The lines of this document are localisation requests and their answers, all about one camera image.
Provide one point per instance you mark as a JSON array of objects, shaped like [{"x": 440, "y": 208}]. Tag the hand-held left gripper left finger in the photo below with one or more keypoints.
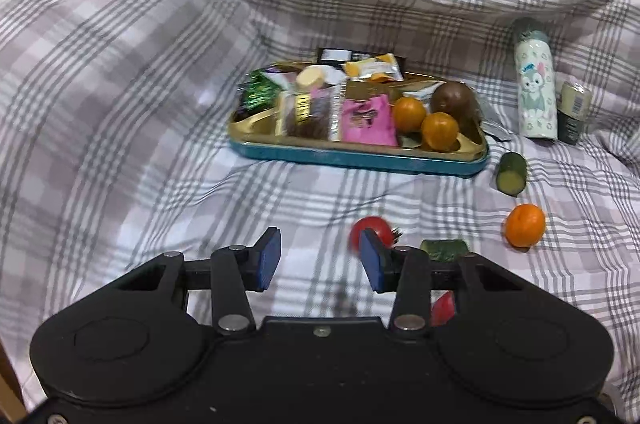
[{"x": 267, "y": 259}]

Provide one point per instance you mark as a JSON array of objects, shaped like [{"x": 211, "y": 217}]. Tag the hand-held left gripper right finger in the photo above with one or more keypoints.
[{"x": 372, "y": 261}]

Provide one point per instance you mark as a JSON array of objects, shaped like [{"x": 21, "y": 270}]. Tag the red tomato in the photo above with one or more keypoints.
[{"x": 372, "y": 224}]

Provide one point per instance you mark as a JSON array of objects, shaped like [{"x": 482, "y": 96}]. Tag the cucumber piece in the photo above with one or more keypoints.
[
  {"x": 442, "y": 249},
  {"x": 511, "y": 174}
]

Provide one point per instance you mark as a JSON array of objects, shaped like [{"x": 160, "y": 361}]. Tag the red round fruit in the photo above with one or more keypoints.
[{"x": 442, "y": 309}]

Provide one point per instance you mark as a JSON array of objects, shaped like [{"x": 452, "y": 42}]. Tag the teal tin snack tray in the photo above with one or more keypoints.
[{"x": 350, "y": 156}]

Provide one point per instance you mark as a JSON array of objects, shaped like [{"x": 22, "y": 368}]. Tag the pink snack packet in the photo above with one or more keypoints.
[{"x": 367, "y": 121}]

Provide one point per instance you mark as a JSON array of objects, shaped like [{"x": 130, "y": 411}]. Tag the small orange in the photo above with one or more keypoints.
[
  {"x": 440, "y": 131},
  {"x": 409, "y": 114}
]

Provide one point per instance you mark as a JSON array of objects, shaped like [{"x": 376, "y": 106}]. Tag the brown cookie packet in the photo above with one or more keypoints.
[{"x": 307, "y": 116}]

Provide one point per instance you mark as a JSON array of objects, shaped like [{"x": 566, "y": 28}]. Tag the green foil candy packet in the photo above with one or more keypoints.
[{"x": 261, "y": 90}]

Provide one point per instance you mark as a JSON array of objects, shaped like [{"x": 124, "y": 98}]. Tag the brown kiwi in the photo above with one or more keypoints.
[{"x": 452, "y": 99}]

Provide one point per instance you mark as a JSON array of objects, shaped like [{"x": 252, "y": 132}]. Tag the round yellow cake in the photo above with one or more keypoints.
[{"x": 310, "y": 78}]

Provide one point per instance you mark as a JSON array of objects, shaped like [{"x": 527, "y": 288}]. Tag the plaid blanket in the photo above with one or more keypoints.
[{"x": 150, "y": 104}]

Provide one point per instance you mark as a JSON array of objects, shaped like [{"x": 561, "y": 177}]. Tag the yellow white snack packet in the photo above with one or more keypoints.
[{"x": 375, "y": 66}]

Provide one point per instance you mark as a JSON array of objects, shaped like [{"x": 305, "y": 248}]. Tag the black snack packet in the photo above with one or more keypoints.
[{"x": 340, "y": 55}]

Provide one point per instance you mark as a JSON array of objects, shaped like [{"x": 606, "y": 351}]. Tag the white cartoon print bottle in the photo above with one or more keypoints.
[{"x": 536, "y": 89}]

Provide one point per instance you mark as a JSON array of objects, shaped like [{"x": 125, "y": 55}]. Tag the green drink can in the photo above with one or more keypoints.
[{"x": 574, "y": 114}]

